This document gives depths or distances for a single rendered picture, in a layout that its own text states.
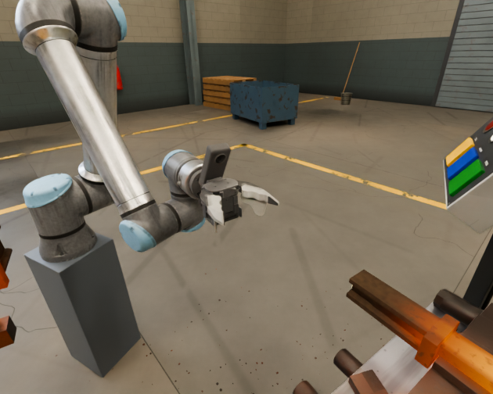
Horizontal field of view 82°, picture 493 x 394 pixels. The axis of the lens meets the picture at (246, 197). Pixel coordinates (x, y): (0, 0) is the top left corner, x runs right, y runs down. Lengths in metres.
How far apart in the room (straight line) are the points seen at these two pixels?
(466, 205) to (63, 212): 1.14
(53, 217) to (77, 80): 0.53
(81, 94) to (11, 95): 6.38
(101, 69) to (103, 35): 0.09
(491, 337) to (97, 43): 0.96
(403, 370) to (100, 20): 0.94
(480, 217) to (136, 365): 1.40
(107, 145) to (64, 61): 0.20
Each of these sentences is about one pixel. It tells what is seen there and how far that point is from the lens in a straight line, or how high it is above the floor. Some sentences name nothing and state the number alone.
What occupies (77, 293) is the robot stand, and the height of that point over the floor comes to 0.48.
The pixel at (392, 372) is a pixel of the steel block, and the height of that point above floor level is 0.91.
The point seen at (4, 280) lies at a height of 1.02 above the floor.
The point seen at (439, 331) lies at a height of 1.01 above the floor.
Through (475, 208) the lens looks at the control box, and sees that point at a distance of 0.72.
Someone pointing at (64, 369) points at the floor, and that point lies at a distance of 1.69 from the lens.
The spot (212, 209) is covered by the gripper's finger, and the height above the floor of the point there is 1.00.
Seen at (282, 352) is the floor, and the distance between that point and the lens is 1.52.
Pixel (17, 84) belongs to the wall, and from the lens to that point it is 7.14.
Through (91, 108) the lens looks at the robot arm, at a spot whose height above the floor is 1.15.
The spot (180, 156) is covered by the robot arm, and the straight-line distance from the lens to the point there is 0.74.
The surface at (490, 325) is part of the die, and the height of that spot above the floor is 0.99.
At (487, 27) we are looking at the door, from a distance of 8.36.
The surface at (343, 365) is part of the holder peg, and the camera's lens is 0.46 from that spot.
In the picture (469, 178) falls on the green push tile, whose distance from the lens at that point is 0.73.
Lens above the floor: 1.25
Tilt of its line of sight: 27 degrees down
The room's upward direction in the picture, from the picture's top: 1 degrees counter-clockwise
